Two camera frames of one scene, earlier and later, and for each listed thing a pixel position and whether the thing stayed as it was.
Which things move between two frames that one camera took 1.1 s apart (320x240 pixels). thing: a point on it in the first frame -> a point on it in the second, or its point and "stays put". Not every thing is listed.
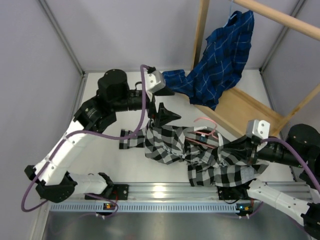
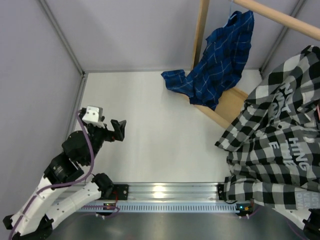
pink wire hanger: x=201 y=142 -> x=318 y=111
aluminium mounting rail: x=149 y=192 stays put
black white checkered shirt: x=209 y=160 -> x=274 y=144
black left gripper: x=163 y=115 -> x=119 y=132
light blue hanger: x=230 y=17 stays put
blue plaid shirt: x=221 y=64 stays put
